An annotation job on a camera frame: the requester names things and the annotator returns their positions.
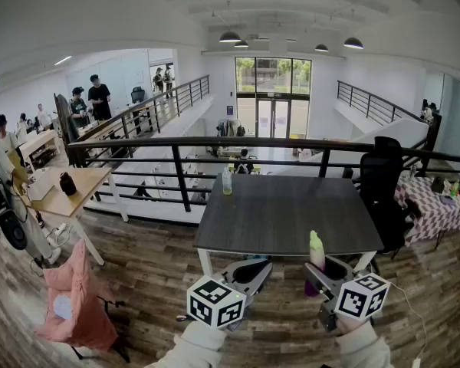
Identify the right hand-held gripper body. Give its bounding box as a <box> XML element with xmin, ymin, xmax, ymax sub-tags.
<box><xmin>317</xmin><ymin>272</ymin><xmax>391</xmax><ymax>333</ymax></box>

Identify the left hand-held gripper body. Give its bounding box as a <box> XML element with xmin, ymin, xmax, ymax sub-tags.
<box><xmin>186</xmin><ymin>272</ymin><xmax>253</xmax><ymax>333</ymax></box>

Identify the purple eggplant with green stem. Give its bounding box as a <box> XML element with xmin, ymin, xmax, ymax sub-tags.
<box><xmin>304</xmin><ymin>230</ymin><xmax>327</xmax><ymax>299</ymax></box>

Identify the person's left forearm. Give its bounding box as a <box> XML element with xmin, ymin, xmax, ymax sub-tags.
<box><xmin>145</xmin><ymin>320</ymin><xmax>227</xmax><ymax>368</ymax></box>

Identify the person's right forearm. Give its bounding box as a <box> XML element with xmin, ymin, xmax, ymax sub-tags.
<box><xmin>335</xmin><ymin>316</ymin><xmax>394</xmax><ymax>368</ymax></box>

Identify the dark grey table top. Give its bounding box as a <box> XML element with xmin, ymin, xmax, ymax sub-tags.
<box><xmin>193</xmin><ymin>172</ymin><xmax>385</xmax><ymax>283</ymax></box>

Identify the checkered cloth covered table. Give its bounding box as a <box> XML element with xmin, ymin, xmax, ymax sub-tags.
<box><xmin>393</xmin><ymin>175</ymin><xmax>460</xmax><ymax>247</ymax></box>

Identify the black metal railing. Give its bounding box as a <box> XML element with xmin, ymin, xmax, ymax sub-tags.
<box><xmin>336</xmin><ymin>80</ymin><xmax>444</xmax><ymax>164</ymax></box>
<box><xmin>76</xmin><ymin>74</ymin><xmax>211</xmax><ymax>156</ymax></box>
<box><xmin>67</xmin><ymin>136</ymin><xmax>460</xmax><ymax>214</ymax></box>

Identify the clothes rack with garments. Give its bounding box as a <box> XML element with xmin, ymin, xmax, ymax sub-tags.
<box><xmin>216</xmin><ymin>119</ymin><xmax>246</xmax><ymax>137</ymax></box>

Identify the pink cloth draped chair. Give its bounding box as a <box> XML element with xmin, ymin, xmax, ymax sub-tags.
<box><xmin>34</xmin><ymin>239</ymin><xmax>131</xmax><ymax>363</ymax></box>

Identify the glass entrance double door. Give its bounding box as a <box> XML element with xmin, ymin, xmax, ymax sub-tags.
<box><xmin>256</xmin><ymin>97</ymin><xmax>291</xmax><ymax>139</ymax></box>

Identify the white power strip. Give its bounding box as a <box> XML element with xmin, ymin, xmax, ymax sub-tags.
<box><xmin>48</xmin><ymin>222</ymin><xmax>70</xmax><ymax>245</ymax></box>

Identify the light wooden desk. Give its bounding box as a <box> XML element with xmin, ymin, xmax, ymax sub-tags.
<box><xmin>25</xmin><ymin>166</ymin><xmax>130</xmax><ymax>266</ymax></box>

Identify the dark jug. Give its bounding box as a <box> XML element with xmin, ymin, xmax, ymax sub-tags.
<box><xmin>59</xmin><ymin>171</ymin><xmax>77</xmax><ymax>197</ymax></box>

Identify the large black framed window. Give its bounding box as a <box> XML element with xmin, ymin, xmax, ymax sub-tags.
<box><xmin>235</xmin><ymin>57</ymin><xmax>313</xmax><ymax>95</ymax></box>

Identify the long wooden workbench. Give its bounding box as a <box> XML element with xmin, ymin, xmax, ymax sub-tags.
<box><xmin>76</xmin><ymin>103</ymin><xmax>156</xmax><ymax>141</ymax></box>

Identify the white flat box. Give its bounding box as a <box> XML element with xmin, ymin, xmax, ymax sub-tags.
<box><xmin>26</xmin><ymin>169</ymin><xmax>57</xmax><ymax>202</ymax></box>

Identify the black round bag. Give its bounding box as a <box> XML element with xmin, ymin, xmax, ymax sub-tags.
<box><xmin>0</xmin><ymin>205</ymin><xmax>28</xmax><ymax>251</ymax></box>

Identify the white cable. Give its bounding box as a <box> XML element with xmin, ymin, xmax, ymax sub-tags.
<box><xmin>389</xmin><ymin>281</ymin><xmax>429</xmax><ymax>367</ymax></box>

